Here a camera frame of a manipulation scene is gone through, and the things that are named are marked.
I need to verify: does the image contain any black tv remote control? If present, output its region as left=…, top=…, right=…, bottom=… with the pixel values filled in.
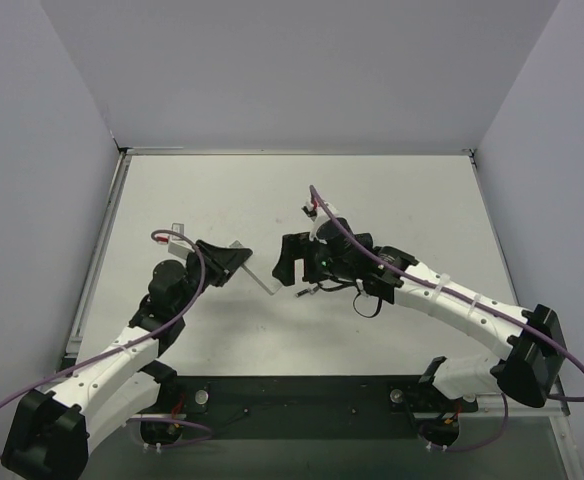
left=353, top=233, right=374, bottom=252

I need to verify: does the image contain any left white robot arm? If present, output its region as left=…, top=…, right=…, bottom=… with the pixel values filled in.
left=0, top=240, right=253, bottom=479

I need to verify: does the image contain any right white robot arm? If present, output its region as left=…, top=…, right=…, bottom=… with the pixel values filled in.
left=272, top=219, right=565, bottom=408

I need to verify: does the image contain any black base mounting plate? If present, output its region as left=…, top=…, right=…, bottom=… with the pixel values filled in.
left=145, top=375, right=478, bottom=440

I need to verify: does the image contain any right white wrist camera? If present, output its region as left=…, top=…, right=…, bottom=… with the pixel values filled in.
left=302, top=196, right=342, bottom=243

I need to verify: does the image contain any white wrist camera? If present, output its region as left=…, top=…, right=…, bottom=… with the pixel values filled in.
left=165, top=223, right=192, bottom=260
left=302, top=196, right=342, bottom=243

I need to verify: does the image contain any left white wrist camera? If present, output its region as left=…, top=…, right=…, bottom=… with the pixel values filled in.
left=165, top=223, right=192, bottom=260

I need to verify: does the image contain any aluminium front rail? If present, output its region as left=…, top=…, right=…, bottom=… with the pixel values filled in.
left=31, top=375, right=571, bottom=420

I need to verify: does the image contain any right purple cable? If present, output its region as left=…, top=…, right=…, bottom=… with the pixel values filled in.
left=309, top=184, right=584, bottom=454

